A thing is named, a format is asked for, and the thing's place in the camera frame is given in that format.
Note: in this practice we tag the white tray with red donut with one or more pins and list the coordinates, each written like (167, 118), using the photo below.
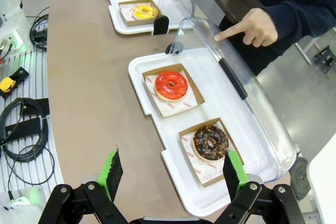
(223, 197)

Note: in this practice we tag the chocolate donut with nuts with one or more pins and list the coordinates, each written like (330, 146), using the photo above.
(202, 142)

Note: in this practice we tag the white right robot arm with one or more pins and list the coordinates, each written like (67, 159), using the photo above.
(23, 208)

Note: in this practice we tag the person's left hand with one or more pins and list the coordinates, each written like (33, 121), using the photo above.
(257, 27)

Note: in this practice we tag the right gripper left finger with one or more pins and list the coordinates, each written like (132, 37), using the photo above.
(111, 174)

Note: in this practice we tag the white side table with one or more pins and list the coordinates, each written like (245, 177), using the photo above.
(324, 187)

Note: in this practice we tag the yellow glazed donut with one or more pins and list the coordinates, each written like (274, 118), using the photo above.
(144, 11)

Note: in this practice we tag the black stool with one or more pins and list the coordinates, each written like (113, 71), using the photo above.
(326, 58)

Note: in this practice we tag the cardboard box of yellow donut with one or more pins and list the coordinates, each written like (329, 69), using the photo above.
(126, 22)

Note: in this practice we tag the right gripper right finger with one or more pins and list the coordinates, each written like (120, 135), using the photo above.
(233, 176)

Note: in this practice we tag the cardboard box of red donut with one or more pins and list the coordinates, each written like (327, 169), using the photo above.
(195, 95)

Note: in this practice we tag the cardboard box of nut donut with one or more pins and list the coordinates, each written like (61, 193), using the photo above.
(210, 179)

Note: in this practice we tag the person's left forearm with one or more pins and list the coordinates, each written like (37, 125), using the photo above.
(302, 16)

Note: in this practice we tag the red glazed donut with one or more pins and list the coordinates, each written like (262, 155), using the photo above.
(165, 87)

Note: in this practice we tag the clear lid of red-donut tray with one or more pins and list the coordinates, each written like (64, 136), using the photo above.
(262, 119)

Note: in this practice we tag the yellow button on black mount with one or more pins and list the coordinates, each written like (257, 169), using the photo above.
(6, 85)

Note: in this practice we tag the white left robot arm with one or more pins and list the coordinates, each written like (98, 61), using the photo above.
(10, 3)

